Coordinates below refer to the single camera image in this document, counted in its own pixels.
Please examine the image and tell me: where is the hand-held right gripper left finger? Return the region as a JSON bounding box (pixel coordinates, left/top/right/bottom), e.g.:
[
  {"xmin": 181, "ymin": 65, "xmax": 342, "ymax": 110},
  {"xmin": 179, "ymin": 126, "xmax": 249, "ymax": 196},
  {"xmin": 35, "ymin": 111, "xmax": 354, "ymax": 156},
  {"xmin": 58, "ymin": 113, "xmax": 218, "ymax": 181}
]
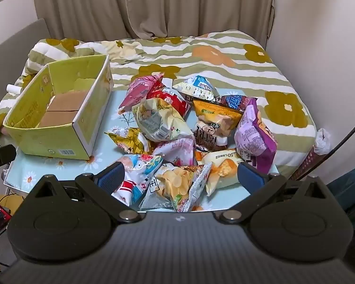
[{"xmin": 27, "ymin": 163, "xmax": 142, "ymax": 224}]

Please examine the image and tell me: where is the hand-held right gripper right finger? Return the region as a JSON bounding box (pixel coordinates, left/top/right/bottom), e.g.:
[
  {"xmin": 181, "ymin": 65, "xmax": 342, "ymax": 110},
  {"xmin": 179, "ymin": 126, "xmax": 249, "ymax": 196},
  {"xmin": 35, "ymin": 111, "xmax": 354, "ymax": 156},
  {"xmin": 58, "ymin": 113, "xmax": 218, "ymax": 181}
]
[{"xmin": 219, "ymin": 161, "xmax": 333, "ymax": 225}]

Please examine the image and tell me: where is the white and orange snack bag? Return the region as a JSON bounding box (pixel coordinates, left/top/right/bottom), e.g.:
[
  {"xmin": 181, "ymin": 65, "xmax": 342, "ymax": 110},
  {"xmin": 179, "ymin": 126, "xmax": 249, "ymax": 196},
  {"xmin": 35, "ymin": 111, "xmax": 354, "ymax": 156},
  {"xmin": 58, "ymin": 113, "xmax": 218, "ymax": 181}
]
[{"xmin": 200, "ymin": 151, "xmax": 246, "ymax": 197}]

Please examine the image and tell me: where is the gold snack bag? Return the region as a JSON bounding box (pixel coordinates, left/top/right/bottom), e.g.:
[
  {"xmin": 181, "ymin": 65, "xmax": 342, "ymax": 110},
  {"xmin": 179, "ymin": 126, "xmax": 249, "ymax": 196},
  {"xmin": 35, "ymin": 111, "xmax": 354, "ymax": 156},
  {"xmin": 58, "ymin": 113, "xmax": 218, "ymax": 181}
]
[{"xmin": 104, "ymin": 127, "xmax": 154, "ymax": 156}]

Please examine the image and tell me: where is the brown snack bag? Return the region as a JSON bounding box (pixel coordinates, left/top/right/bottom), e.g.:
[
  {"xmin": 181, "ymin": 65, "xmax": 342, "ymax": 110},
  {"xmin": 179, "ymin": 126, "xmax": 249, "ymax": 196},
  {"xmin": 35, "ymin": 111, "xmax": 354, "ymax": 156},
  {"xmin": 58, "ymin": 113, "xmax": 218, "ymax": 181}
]
[{"xmin": 194, "ymin": 121, "xmax": 228, "ymax": 151}]

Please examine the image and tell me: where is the potato chips bag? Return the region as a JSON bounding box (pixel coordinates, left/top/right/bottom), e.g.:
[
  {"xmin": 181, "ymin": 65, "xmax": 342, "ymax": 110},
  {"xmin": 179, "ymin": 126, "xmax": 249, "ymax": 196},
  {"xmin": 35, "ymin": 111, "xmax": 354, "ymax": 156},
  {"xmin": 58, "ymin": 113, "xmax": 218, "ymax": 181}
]
[{"xmin": 139, "ymin": 162, "xmax": 213, "ymax": 213}]

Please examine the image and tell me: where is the yellow-green cardboard box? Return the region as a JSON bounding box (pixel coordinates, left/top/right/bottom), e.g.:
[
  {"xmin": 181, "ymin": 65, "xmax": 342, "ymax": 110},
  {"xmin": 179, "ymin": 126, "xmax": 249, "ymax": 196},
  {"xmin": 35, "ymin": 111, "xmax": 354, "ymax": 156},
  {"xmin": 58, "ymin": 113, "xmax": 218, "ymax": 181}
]
[{"xmin": 3, "ymin": 54, "xmax": 113, "ymax": 160}]

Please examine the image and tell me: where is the light pink snack bag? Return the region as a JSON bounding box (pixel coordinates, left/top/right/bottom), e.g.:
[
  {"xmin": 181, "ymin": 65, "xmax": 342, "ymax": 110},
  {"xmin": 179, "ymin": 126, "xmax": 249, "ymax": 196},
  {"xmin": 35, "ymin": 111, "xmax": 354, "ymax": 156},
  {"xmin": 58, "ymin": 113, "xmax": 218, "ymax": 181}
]
[{"xmin": 152, "ymin": 136, "xmax": 197, "ymax": 168}]

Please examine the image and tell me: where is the white cartoon snack bag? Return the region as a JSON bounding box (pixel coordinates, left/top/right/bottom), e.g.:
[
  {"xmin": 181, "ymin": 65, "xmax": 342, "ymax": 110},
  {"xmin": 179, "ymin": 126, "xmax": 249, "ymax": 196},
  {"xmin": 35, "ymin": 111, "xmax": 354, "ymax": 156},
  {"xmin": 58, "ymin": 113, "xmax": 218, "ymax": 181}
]
[{"xmin": 111, "ymin": 154, "xmax": 164, "ymax": 206}]

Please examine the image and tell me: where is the purple snack bag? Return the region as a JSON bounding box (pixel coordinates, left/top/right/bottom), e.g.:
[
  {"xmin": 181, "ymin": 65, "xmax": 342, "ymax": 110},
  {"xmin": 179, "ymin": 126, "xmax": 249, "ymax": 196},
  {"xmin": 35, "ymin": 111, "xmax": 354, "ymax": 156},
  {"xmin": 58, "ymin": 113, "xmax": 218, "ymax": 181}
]
[{"xmin": 234, "ymin": 98, "xmax": 278, "ymax": 175}]

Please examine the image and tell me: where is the light blue daisy tablecloth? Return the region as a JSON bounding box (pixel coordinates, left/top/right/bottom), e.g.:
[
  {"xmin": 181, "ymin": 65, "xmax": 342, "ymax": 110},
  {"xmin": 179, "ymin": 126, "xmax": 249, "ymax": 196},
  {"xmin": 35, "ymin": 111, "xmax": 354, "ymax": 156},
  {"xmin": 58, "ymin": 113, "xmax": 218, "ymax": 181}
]
[{"xmin": 4, "ymin": 89, "xmax": 280, "ymax": 213}]

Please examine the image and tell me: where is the purple patterned roll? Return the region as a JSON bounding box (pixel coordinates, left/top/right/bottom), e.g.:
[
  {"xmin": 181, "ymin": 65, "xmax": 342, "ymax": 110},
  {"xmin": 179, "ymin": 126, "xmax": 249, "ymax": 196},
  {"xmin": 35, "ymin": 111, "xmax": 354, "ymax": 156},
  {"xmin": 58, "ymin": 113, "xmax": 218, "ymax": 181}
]
[{"xmin": 290, "ymin": 145, "xmax": 323, "ymax": 181}]

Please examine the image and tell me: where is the pale yellow snack bag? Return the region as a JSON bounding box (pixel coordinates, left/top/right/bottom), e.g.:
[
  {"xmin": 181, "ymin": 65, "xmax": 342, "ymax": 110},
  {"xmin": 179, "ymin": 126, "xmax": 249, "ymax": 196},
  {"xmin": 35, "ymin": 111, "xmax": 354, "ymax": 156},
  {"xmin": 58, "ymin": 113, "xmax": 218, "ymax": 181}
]
[{"xmin": 132, "ymin": 98, "xmax": 194, "ymax": 142}]

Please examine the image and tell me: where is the orange-yellow snack bag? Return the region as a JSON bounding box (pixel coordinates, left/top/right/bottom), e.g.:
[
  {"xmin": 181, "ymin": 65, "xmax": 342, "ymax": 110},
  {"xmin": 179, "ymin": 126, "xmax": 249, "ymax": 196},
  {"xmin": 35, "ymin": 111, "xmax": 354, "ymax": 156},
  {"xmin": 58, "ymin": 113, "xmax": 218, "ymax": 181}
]
[{"xmin": 192, "ymin": 98, "xmax": 243, "ymax": 138}]

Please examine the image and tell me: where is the dark blue snack bag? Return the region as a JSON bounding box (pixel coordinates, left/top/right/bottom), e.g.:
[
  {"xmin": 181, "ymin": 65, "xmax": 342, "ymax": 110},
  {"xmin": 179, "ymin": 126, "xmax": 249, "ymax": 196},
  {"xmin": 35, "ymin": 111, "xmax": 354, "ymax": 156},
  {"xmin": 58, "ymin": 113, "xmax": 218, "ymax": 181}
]
[{"xmin": 220, "ymin": 95, "xmax": 250, "ymax": 113}]

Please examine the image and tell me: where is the white plastic bag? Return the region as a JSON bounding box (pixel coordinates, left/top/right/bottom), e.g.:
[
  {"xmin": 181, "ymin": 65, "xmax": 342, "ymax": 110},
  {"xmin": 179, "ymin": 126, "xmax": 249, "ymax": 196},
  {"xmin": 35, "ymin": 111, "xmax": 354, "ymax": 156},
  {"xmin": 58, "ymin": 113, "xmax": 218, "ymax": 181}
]
[{"xmin": 314, "ymin": 128, "xmax": 332, "ymax": 156}]

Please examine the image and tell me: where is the red snack bag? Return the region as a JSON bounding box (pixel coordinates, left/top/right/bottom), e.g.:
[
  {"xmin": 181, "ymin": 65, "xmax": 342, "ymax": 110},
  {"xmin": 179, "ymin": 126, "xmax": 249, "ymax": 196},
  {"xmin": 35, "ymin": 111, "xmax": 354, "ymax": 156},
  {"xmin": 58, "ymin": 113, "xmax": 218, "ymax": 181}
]
[{"xmin": 146, "ymin": 86, "xmax": 191, "ymax": 119}]

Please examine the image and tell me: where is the white and blue snack bag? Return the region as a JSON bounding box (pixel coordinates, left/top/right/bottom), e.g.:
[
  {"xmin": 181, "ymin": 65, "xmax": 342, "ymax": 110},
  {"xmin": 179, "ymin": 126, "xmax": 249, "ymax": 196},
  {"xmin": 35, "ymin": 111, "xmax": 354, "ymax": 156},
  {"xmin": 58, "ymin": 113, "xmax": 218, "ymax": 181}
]
[{"xmin": 173, "ymin": 75, "xmax": 221, "ymax": 104}]

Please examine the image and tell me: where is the dark teal cloth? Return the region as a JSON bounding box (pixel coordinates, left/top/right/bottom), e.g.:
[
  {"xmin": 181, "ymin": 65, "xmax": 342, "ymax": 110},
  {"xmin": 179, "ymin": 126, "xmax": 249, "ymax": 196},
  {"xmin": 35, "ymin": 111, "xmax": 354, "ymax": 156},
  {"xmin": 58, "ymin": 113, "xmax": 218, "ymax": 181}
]
[{"xmin": 327, "ymin": 163, "xmax": 355, "ymax": 231}]

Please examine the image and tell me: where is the striped floral blanket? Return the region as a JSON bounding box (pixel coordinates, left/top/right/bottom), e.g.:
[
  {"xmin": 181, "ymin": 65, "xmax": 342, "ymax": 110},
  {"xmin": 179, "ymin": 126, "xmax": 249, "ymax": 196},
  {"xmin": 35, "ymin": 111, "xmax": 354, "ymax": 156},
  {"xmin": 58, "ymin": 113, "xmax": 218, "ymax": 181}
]
[{"xmin": 0, "ymin": 30, "xmax": 317, "ymax": 181}]

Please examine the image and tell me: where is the grey upholstered headboard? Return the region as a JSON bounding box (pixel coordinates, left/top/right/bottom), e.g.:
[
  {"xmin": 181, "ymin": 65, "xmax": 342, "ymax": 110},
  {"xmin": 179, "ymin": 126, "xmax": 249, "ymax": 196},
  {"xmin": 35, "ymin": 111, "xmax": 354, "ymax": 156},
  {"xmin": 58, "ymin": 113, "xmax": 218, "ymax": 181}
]
[{"xmin": 0, "ymin": 18, "xmax": 49, "ymax": 101}]

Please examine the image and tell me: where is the black cable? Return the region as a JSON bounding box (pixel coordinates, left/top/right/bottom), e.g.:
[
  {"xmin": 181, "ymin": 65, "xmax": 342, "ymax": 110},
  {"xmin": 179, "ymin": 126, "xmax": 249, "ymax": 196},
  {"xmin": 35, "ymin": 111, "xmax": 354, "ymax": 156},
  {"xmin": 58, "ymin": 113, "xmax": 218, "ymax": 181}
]
[{"xmin": 296, "ymin": 114, "xmax": 355, "ymax": 181}]

